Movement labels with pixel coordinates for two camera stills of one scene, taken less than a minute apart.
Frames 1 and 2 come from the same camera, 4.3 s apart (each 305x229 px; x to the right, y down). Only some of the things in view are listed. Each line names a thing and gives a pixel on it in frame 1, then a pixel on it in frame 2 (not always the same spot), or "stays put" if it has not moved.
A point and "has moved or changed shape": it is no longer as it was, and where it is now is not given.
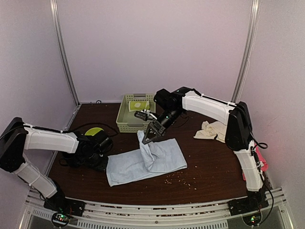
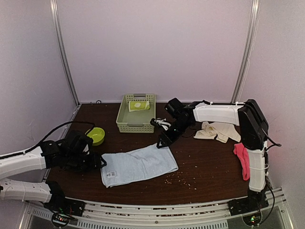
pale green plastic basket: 126,120 stays put
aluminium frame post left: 54,7 stays put
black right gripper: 155,123 → 165,135
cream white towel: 208,131 stays put
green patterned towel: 134,106 stays put
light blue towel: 154,158 has moved or changed shape
